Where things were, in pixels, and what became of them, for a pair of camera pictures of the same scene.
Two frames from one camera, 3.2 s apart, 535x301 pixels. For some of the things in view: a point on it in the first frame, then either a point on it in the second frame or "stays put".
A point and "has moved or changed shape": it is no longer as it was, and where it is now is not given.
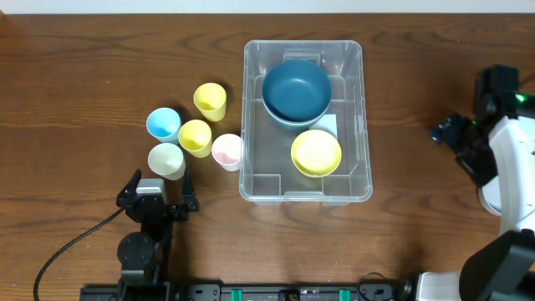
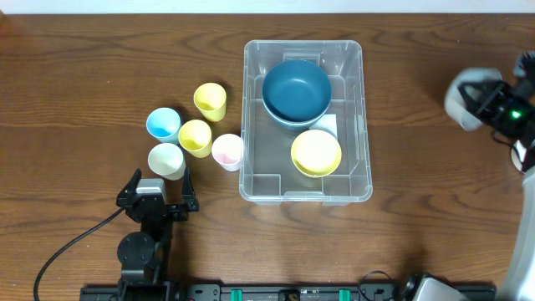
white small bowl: x=491 y=196 has moved or changed shape
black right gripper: x=456 y=136 to x=486 y=103
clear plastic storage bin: x=267 y=176 stays put
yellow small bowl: x=316 y=153 stays put
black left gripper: x=168 y=210 stays put
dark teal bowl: x=296 y=94 stays put
